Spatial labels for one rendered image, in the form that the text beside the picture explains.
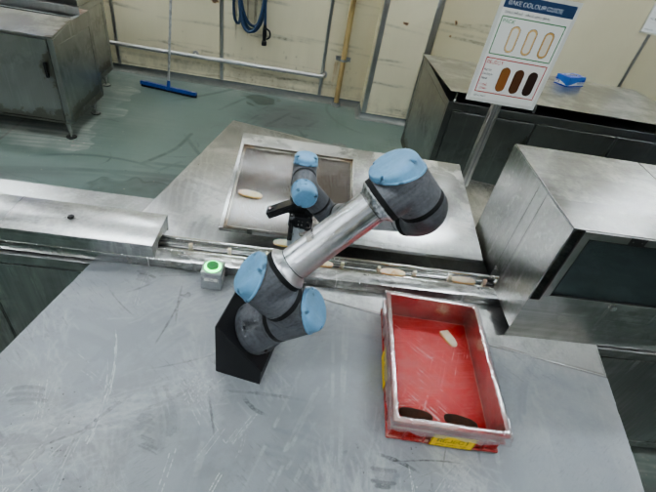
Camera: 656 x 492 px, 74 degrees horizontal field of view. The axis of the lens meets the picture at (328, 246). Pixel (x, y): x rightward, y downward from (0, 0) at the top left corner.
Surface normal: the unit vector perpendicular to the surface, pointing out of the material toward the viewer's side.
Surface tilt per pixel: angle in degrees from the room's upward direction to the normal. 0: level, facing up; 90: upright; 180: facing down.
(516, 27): 90
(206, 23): 90
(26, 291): 90
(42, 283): 90
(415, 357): 0
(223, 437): 0
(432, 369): 0
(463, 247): 10
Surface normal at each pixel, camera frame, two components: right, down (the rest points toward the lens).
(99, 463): 0.15, -0.76
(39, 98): -0.01, 0.65
